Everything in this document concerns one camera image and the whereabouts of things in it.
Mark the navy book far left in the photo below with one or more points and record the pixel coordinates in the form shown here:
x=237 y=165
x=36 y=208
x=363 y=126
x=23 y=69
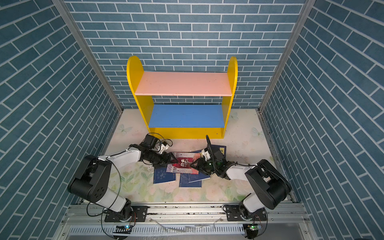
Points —
x=162 y=176

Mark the navy book right side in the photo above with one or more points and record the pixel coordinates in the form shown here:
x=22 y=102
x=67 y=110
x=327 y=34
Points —
x=219 y=151

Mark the white slotted cable duct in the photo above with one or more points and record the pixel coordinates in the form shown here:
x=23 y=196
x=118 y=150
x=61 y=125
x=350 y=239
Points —
x=156 y=230

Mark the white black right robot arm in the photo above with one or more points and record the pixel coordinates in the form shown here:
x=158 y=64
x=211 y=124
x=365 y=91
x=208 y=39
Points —
x=269 y=185

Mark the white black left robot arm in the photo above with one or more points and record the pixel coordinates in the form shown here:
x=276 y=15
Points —
x=91 y=179

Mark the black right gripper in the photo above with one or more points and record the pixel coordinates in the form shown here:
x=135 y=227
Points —
x=201 y=165

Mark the right green circuit board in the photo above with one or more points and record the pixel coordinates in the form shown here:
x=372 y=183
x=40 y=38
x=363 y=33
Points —
x=251 y=231

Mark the left green circuit board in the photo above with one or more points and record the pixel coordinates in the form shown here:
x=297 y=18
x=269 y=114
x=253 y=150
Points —
x=123 y=229

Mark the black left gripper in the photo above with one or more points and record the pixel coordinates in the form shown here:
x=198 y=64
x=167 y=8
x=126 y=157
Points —
x=163 y=161

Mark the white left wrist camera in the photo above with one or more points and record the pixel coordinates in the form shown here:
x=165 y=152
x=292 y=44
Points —
x=162 y=147

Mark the aluminium front rail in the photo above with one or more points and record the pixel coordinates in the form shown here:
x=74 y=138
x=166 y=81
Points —
x=188 y=213

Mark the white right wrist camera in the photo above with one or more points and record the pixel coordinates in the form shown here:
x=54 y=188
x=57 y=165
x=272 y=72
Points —
x=206 y=155

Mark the navy book yellow label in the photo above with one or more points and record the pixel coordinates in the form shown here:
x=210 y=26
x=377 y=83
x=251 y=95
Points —
x=192 y=178

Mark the yellow pink blue bookshelf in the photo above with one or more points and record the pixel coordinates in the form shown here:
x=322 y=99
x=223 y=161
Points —
x=183 y=121

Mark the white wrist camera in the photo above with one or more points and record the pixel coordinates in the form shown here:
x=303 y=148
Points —
x=162 y=147
x=206 y=155

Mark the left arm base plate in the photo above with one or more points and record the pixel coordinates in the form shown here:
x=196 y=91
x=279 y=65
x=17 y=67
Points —
x=126 y=213

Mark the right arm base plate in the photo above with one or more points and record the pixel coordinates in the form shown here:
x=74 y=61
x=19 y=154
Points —
x=237 y=213

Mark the red illustrated cover book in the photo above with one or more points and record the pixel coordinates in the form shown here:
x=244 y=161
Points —
x=184 y=163

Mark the green circuit board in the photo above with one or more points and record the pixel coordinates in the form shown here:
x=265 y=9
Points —
x=251 y=231
x=123 y=229

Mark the navy book bottom centre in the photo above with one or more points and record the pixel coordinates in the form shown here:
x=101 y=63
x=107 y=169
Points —
x=184 y=182

